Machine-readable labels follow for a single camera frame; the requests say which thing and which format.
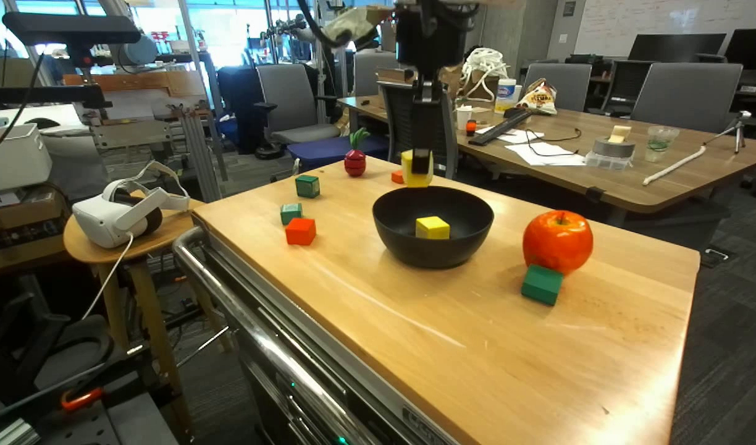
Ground clear container with yellow items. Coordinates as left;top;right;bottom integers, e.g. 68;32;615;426
587;121;637;172

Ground black bowl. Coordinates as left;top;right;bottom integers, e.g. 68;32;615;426
372;184;496;273

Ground round wooden stool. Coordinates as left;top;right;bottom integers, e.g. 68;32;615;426
62;206;202;426

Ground black computer monitor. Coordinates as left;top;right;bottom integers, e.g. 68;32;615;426
629;29;730;65
723;27;756;75

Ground orange-handled black clamp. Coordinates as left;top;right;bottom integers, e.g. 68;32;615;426
59;386;107;415

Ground white rope bundle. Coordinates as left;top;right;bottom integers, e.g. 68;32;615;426
457;44;511;102

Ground steel cart handle tube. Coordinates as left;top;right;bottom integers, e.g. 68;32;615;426
172;226;385;445

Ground metal tool cart cabinet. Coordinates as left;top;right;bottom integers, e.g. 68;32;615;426
190;233;472;445

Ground green rounded wooden block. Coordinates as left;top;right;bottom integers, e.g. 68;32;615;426
519;263;567;310

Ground dark mesh office chair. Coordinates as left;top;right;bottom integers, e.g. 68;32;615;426
375;77;462;181

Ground long wooden conference table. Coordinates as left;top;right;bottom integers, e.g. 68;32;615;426
340;87;756;218

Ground tall dark green wooden block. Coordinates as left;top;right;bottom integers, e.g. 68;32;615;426
294;170;324;200

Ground wide grey office chair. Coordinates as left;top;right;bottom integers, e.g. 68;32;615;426
629;60;747;137

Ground aluminium extrusion rail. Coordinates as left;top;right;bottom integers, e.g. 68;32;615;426
0;415;44;445

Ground white paper sheets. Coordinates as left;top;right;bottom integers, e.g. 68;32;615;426
496;125;590;170

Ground orange-red toy apple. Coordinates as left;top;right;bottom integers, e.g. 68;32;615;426
521;208;598;276

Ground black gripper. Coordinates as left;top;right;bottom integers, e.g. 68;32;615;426
393;0;472;177

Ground white VR headset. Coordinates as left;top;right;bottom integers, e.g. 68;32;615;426
70;159;193;252

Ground white bottle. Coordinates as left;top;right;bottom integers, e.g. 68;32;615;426
492;75;521;116

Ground white headset cable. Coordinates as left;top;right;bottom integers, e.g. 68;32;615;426
80;233;138;327

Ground tan crumpled bag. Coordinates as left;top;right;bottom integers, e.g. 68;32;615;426
516;77;561;116

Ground clear plastic cup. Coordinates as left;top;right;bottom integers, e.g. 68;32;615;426
643;124;685;164

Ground thin white stick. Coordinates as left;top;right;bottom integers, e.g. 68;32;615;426
641;140;713;189

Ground large red-orange wooden cube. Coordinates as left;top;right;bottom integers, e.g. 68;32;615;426
282;214;322;249

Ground grey padded office chair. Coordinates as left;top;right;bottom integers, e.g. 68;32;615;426
519;61;595;114
253;61;342;153

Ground blue seat office chair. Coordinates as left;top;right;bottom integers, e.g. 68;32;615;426
285;50;401;170

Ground light teal wooden cube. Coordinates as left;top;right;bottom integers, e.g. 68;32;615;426
278;200;307;227

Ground white equipment box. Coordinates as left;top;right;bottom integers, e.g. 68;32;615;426
0;121;57;198

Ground long black remote bar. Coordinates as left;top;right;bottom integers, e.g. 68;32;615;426
468;103;534;151

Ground red toy beetroot green leaves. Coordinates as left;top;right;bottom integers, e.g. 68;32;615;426
342;125;373;181

